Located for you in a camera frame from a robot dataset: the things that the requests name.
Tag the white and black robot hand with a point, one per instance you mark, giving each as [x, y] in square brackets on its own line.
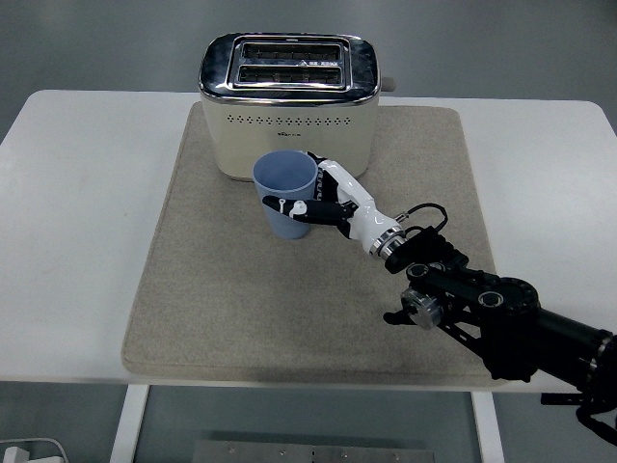
[359, 202]

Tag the light blue plastic cup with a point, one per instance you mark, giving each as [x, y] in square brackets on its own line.
[284, 176]

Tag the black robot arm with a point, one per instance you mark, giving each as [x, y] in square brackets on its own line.
[506, 308]

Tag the cream and chrome toaster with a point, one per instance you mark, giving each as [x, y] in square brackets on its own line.
[289, 135]

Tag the beige fabric table mat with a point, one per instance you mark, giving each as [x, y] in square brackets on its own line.
[241, 299]

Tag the white table leg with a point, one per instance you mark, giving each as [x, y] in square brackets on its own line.
[488, 429]
[127, 424]

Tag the black table control panel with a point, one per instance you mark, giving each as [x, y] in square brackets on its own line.
[559, 399]

